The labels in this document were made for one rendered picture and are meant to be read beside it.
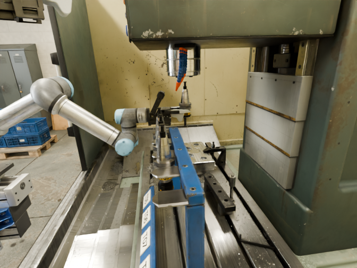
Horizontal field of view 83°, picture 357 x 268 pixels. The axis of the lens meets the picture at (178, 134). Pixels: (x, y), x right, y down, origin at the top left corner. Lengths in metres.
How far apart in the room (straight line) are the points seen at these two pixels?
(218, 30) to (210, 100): 1.45
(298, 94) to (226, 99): 1.27
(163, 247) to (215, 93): 1.61
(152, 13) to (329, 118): 0.70
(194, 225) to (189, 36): 0.52
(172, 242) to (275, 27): 0.77
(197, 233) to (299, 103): 0.67
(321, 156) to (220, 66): 1.38
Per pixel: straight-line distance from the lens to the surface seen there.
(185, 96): 0.99
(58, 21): 1.45
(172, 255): 0.76
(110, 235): 1.07
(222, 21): 0.70
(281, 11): 0.78
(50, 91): 0.96
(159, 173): 0.53
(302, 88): 0.95
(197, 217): 0.47
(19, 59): 5.62
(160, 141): 0.55
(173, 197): 0.45
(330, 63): 0.91
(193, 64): 0.92
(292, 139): 1.00
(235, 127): 2.26
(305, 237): 1.16
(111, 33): 2.03
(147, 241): 0.74
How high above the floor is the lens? 1.48
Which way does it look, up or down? 19 degrees down
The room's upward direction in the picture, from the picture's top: 2 degrees counter-clockwise
